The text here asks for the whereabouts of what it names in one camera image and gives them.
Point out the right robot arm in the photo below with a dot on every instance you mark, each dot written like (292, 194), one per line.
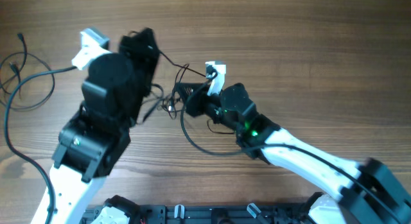
(351, 192)

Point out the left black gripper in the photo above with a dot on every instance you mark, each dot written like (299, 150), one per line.
(151, 55)

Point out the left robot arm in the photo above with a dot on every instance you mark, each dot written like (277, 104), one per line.
(96, 136)

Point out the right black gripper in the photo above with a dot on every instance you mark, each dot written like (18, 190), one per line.
(194, 103)

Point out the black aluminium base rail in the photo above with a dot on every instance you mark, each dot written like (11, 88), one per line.
(283, 213)

